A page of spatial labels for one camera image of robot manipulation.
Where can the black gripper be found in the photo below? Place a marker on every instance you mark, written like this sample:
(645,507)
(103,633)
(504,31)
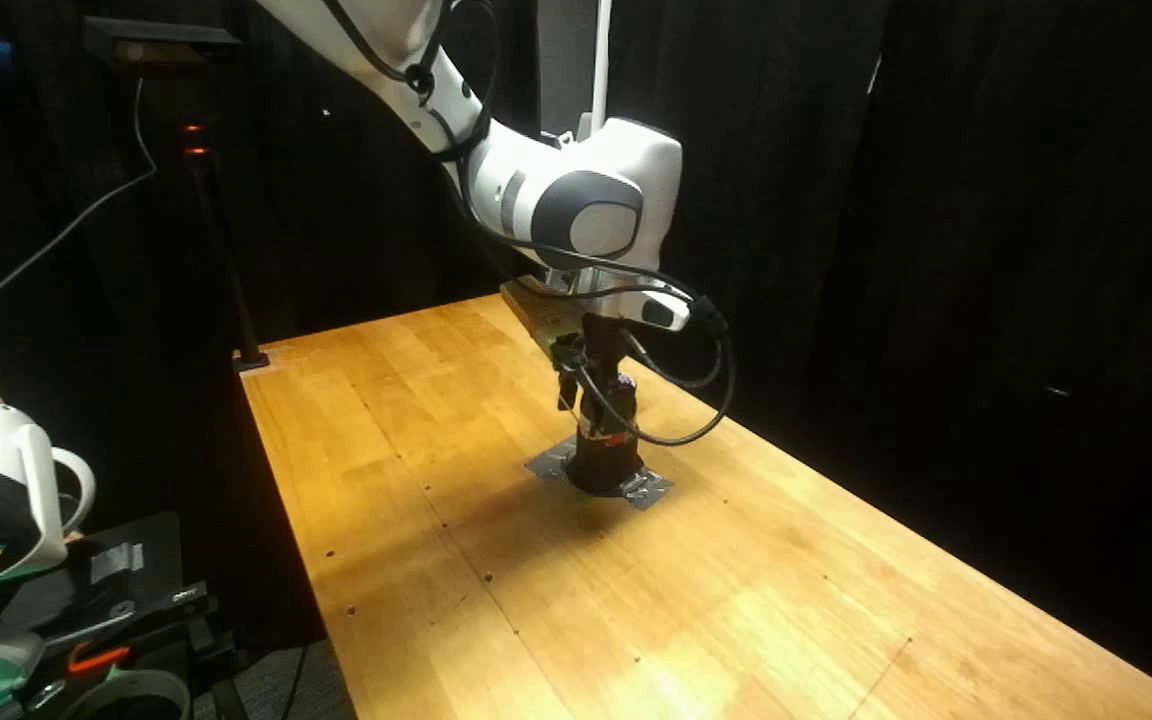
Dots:
(591,351)

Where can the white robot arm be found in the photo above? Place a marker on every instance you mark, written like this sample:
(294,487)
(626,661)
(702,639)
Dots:
(591,211)

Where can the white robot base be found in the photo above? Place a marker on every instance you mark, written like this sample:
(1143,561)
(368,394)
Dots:
(46,492)

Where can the dark upside-down cup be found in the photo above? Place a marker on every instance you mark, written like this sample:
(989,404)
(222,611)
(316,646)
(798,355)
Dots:
(604,457)

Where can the white vertical pole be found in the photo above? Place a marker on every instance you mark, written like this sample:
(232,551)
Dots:
(602,57)

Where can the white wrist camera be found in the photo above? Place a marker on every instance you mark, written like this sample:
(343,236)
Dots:
(655,304)

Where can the orange-handled clamp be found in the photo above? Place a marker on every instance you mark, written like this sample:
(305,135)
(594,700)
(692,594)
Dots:
(99,661)

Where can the black camera tripod stand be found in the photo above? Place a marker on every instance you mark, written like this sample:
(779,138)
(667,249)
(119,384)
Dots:
(184,57)

